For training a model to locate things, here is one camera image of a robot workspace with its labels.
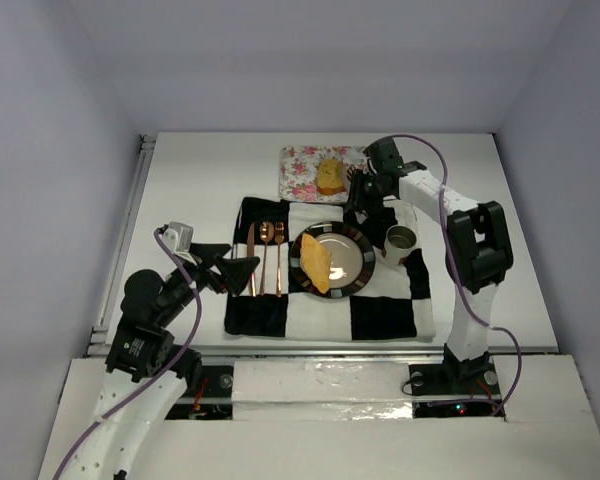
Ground floral rectangular tray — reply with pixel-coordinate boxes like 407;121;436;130
278;145;367;204

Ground aluminium frame rail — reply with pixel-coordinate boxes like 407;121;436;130
84;134;157;358

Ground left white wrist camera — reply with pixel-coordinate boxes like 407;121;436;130
161;222;194;257

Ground copper spoon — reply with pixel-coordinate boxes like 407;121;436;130
258;221;274;296

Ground metal cup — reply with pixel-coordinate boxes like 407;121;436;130
383;225;417;265

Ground round brown bread piece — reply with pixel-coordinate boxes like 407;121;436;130
316;158;346;196

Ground dark rimmed ceramic plate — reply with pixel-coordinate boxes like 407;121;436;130
288;221;376;299

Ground copper knife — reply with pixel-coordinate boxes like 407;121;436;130
247;223;259;297

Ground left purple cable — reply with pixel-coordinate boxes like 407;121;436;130
52;227;204;479

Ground purple cable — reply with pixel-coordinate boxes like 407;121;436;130
379;133;524;416
52;227;204;479

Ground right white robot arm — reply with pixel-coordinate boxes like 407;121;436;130
345;135;513;399

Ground copper fork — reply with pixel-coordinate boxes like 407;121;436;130
274;221;284;298

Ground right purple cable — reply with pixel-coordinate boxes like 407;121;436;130
379;133;524;416

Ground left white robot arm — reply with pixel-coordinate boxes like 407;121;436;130
54;229;260;479

